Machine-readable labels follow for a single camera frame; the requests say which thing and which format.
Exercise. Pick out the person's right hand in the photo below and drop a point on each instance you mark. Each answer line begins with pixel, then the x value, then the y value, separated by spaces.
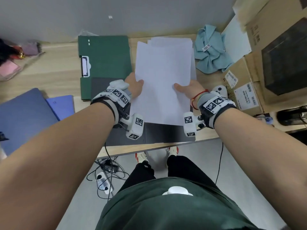
pixel 195 89

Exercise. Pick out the person's left hand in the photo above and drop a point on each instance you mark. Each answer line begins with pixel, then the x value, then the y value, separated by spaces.
pixel 133 85

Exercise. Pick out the person's left thumb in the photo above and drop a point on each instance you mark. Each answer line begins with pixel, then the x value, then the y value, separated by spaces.
pixel 138 83

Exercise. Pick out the person's right thumb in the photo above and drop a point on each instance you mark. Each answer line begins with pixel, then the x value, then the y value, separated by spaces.
pixel 181 87

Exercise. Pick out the white paper sheets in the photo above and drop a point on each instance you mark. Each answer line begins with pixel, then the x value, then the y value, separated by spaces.
pixel 161 83

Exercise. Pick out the person's right forearm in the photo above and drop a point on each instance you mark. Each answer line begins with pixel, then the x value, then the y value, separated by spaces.
pixel 261 153

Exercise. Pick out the person's left forearm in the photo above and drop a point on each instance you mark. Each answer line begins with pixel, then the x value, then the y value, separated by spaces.
pixel 55 160

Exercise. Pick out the green clipboard folder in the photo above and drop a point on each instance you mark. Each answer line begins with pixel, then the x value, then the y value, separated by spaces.
pixel 106 57

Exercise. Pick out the teal cloth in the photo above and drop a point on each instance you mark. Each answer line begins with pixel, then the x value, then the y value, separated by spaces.
pixel 211 53

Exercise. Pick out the white paper stack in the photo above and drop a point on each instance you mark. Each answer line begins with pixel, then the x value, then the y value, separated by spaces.
pixel 171 41

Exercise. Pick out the dark grey desk mat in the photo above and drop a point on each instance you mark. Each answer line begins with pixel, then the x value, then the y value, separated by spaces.
pixel 165 134

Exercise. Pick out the white metal clipboard clip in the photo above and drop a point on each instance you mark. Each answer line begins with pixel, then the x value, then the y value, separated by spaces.
pixel 85 66

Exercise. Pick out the small cardboard box with labels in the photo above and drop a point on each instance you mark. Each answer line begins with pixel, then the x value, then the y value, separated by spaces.
pixel 242 93

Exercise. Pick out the person's right shoe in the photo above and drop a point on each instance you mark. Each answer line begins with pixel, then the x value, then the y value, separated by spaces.
pixel 173 150

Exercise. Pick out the person's shoe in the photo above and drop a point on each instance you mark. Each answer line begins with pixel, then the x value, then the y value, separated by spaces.
pixel 141 157
pixel 173 150

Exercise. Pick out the white flat board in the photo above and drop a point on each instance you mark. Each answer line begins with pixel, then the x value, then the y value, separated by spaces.
pixel 236 40

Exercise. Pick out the person's left shoe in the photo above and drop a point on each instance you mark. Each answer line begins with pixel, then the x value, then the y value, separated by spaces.
pixel 141 157

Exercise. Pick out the small blue clipboard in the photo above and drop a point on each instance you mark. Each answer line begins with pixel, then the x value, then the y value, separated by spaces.
pixel 61 105

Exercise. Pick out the person's black trousers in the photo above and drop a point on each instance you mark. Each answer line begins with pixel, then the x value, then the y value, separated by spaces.
pixel 168 170

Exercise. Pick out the black power adapter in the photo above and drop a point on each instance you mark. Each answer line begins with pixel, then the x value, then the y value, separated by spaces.
pixel 109 166

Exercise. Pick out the white chest device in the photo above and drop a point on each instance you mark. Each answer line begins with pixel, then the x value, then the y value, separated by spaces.
pixel 177 190

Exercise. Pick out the white power strip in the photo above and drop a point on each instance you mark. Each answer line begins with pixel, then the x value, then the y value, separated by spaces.
pixel 104 183

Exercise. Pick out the black foam block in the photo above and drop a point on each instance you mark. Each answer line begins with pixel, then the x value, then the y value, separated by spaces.
pixel 286 62

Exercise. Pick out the large cardboard box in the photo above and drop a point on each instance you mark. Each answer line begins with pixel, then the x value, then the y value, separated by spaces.
pixel 271 23

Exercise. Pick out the black glossy device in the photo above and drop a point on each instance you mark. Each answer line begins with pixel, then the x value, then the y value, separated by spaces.
pixel 292 116

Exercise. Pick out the large blue folder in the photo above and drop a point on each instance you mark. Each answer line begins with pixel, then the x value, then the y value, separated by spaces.
pixel 22 117

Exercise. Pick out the person's green shirt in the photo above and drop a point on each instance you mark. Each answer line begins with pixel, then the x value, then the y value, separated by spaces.
pixel 168 208

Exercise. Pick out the pink clutter pile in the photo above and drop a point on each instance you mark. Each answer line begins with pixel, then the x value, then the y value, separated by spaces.
pixel 14 58

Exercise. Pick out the white left wrist camera rig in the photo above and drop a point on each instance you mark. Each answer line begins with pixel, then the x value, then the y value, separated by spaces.
pixel 120 95

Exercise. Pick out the white wrist camera rig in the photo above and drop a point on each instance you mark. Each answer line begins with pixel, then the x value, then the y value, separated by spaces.
pixel 120 95
pixel 215 104

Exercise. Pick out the white right wrist camera rig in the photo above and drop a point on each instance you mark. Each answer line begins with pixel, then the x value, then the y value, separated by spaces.
pixel 215 104

